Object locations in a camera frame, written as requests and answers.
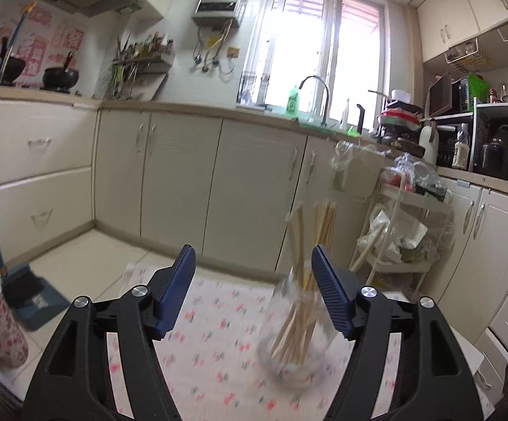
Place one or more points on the green dish soap bottle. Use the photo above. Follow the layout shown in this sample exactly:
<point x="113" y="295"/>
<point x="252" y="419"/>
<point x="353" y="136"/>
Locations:
<point x="293" y="103"/>

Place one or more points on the stack of kitchen containers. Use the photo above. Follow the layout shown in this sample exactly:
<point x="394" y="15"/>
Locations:
<point x="401" y="118"/>

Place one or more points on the dark blue dustpan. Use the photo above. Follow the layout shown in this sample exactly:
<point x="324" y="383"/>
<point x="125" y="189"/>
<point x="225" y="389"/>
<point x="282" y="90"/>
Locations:
<point x="47" y="311"/>

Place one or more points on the yellow wall outlet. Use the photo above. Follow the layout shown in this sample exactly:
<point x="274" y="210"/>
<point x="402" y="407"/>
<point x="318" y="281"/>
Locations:
<point x="234" y="51"/>

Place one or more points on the black microwave oven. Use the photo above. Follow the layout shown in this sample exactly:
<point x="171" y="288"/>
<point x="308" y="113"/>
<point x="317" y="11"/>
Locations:
<point x="440" y="94"/>

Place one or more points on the white sauce bottle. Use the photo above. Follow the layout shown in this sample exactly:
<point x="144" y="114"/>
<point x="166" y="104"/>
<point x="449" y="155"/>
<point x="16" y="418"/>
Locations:
<point x="461" y="151"/>

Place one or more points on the metal sink faucet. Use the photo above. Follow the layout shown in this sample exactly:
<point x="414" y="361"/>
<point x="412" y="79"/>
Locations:
<point x="324" y="92"/>

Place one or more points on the green snack bag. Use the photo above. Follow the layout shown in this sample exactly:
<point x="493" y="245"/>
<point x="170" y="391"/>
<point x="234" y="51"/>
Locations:
<point x="477" y="87"/>

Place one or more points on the clear plastic bag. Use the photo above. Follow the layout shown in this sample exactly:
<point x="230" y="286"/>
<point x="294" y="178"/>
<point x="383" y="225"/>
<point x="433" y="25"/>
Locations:
<point x="354" y="151"/>

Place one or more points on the pink wall poster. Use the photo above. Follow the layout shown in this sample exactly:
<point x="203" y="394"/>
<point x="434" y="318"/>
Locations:
<point x="43" y="30"/>

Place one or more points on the cream upper corner cabinets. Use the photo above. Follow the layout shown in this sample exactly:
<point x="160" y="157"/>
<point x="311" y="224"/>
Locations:
<point x="455" y="13"/>

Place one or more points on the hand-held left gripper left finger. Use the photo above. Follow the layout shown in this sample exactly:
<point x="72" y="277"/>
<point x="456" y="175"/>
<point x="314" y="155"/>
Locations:
<point x="177" y="289"/>

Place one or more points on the white storage cart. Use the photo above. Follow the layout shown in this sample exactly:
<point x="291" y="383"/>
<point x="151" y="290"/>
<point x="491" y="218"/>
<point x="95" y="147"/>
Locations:
<point x="407" y="201"/>

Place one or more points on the white appliance shelf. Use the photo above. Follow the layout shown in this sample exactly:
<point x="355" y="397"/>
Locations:
<point x="504" y="107"/>

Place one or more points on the slim white bottle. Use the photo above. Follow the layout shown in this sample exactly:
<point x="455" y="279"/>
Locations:
<point x="345" y="116"/>

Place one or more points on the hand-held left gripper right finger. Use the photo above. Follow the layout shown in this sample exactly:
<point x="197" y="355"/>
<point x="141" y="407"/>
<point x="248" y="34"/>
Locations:
<point x="328" y="289"/>

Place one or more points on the cream lower kitchen cabinets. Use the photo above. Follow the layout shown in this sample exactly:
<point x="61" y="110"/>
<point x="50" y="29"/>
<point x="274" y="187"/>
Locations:
<point x="170" y="175"/>

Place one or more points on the floral tablecloth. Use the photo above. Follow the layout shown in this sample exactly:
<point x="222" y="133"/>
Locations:
<point x="214" y="359"/>

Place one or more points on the green sponge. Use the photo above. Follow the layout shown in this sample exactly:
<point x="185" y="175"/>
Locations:
<point x="353" y="131"/>

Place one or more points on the black electric kettle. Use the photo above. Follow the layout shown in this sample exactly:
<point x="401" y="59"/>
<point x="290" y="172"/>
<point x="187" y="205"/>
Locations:
<point x="499" y="151"/>

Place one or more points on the cream side base cabinets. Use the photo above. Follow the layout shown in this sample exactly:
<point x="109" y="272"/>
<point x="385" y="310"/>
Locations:
<point x="491" y="245"/>

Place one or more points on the wall utensil rack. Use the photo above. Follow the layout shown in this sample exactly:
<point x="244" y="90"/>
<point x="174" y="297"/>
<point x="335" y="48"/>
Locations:
<point x="148" y="61"/>

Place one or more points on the white thermos jug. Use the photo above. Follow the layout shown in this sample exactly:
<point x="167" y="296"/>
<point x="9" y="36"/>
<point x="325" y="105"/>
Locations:
<point x="428" y="142"/>

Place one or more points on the kitchen window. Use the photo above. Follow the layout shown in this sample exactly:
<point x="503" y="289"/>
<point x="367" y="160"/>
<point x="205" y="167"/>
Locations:
<point x="315" y="39"/>

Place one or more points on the black wok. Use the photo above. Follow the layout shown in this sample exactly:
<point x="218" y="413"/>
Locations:
<point x="6" y="68"/>
<point x="60" y="76"/>

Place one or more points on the black water tap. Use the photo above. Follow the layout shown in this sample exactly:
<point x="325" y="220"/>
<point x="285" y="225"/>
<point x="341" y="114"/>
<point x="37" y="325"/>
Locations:
<point x="361" y="118"/>

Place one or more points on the clear glass jar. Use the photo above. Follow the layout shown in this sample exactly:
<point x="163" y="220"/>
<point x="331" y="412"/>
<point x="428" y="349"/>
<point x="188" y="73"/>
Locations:
<point x="280" y="366"/>

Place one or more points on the white hanging bin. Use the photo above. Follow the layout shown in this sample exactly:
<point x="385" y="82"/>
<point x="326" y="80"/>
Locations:
<point x="354" y="180"/>

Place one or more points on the bunch of wooden chopsticks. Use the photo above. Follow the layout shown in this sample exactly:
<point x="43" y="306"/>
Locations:
<point x="297" y="329"/>

